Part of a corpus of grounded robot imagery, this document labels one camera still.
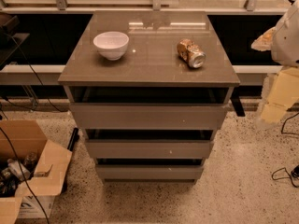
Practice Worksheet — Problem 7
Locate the grey middle drawer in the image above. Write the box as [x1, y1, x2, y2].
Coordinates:
[85, 140, 214, 159]

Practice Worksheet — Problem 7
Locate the grey bottom drawer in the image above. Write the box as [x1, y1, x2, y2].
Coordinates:
[95, 165, 204, 180]

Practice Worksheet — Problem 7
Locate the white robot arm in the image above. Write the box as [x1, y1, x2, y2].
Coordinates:
[251, 0, 299, 125]

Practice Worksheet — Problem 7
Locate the grey drawer cabinet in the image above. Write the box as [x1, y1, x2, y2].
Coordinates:
[57, 10, 241, 185]

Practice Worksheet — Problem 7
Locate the grey drawer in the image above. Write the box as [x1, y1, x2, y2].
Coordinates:
[85, 140, 214, 159]
[70, 103, 228, 130]
[95, 165, 204, 180]

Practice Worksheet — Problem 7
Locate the plastic bottle in box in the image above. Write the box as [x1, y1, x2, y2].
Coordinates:
[7, 159, 30, 181]

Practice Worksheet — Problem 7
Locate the grey top drawer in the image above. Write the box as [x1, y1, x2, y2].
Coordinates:
[70, 103, 228, 130]

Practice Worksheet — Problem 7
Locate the open cardboard box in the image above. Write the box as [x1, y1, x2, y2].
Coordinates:
[0, 120, 72, 224]

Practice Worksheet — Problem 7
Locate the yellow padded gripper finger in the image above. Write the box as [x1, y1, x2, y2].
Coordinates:
[261, 67, 299, 123]

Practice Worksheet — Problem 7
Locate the black bar on floor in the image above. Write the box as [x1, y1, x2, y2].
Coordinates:
[61, 127, 80, 194]

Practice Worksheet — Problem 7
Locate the crushed golden soda can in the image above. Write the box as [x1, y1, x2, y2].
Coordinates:
[177, 39, 206, 69]

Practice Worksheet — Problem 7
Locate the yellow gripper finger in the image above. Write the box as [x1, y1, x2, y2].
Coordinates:
[251, 27, 276, 51]

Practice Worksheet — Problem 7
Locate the white ceramic bowl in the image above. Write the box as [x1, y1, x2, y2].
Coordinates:
[93, 31, 129, 61]

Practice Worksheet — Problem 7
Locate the black cable over box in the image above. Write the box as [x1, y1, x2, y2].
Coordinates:
[0, 126, 50, 224]

